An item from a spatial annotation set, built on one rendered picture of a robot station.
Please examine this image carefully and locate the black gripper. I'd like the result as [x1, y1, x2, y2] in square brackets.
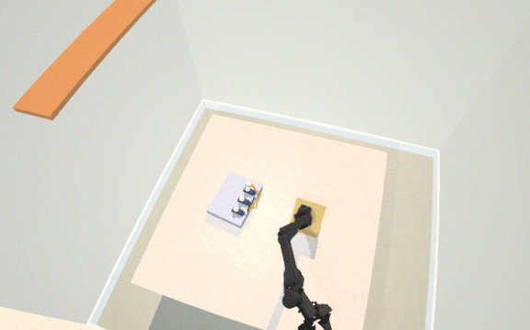
[297, 300, 333, 330]

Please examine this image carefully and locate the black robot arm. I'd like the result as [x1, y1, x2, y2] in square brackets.
[277, 204, 313, 309]

